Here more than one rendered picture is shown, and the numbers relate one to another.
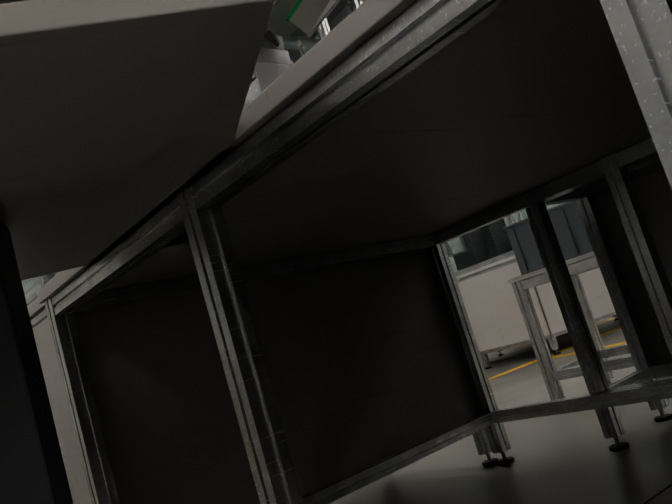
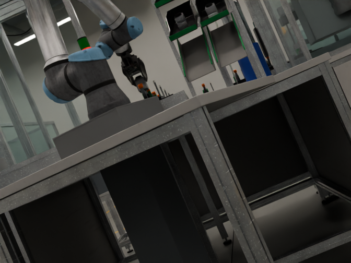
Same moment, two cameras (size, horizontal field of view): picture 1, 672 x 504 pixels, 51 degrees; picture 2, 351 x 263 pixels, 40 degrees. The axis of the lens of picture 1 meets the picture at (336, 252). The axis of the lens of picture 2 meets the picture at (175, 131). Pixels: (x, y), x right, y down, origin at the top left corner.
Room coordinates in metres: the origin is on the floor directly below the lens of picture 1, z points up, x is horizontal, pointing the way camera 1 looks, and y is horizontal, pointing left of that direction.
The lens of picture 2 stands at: (-0.41, 1.53, 0.78)
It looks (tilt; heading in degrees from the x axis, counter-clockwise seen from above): 1 degrees up; 315
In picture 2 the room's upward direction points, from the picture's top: 24 degrees counter-clockwise
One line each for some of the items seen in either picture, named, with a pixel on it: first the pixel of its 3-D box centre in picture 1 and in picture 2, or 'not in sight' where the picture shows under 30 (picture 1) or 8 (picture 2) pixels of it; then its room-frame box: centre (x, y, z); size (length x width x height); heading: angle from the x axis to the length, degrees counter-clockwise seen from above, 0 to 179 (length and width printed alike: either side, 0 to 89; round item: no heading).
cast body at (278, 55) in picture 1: (271, 52); (141, 83); (1.22, 0.01, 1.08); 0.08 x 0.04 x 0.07; 131
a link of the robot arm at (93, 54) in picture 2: not in sight; (89, 68); (0.89, 0.51, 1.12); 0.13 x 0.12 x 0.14; 10
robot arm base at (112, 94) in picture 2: not in sight; (105, 99); (0.89, 0.50, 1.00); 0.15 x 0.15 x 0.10
